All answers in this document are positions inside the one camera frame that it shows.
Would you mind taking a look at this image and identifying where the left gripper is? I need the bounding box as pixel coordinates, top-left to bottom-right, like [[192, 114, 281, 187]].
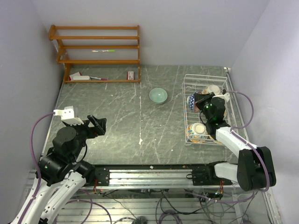
[[64, 113, 106, 160]]

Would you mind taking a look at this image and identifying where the red patterned bowl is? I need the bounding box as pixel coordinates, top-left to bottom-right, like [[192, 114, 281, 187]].
[[187, 92, 199, 113]]

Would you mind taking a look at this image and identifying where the orange blue patterned bowl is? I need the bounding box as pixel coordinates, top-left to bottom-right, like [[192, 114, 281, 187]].
[[186, 122, 208, 143]]

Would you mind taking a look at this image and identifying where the pale green ribbed bowl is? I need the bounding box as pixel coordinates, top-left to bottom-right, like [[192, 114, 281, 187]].
[[149, 88, 168, 105]]

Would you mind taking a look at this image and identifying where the blue yellow patterned bowl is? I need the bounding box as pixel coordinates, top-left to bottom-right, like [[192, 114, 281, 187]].
[[207, 135, 222, 145]]

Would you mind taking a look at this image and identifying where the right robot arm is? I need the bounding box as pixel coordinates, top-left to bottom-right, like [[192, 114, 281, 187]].
[[189, 91, 277, 192]]

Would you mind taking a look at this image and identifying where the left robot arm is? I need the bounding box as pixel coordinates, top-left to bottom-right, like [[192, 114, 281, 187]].
[[12, 115, 107, 224]]

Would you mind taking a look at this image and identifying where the pink white pen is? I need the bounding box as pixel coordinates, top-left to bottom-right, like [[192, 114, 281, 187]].
[[90, 76, 107, 81]]

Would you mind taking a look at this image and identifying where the small red white box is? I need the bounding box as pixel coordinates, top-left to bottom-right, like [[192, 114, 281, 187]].
[[127, 71, 134, 80]]

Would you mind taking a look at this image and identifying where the green white pen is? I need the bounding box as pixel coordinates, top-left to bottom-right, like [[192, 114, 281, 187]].
[[92, 49, 115, 53]]

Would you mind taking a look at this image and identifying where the white wire dish rack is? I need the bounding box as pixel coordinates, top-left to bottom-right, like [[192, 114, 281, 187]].
[[182, 74, 231, 146]]

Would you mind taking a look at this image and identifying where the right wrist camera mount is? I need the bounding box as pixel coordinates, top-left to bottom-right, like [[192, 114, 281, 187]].
[[218, 89, 230, 103]]

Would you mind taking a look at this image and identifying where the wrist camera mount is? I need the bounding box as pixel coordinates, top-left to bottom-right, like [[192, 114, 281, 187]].
[[218, 89, 230, 103], [53, 106, 84, 126]]

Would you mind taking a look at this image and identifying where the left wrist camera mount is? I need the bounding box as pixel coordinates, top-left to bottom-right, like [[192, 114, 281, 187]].
[[53, 106, 84, 126]]

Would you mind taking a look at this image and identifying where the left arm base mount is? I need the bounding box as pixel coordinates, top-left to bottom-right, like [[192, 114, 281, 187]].
[[94, 168, 110, 187]]

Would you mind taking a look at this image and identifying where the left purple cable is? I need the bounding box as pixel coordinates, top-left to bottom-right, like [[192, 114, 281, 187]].
[[14, 112, 59, 224]]

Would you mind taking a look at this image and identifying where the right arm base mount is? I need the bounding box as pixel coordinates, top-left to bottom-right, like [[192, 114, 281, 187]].
[[186, 161, 233, 186]]

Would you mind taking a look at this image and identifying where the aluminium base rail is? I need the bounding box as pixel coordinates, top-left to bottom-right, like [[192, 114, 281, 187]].
[[25, 168, 271, 189]]

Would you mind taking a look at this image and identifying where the cable bundle under table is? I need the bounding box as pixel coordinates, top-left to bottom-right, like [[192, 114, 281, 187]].
[[58, 186, 262, 224]]

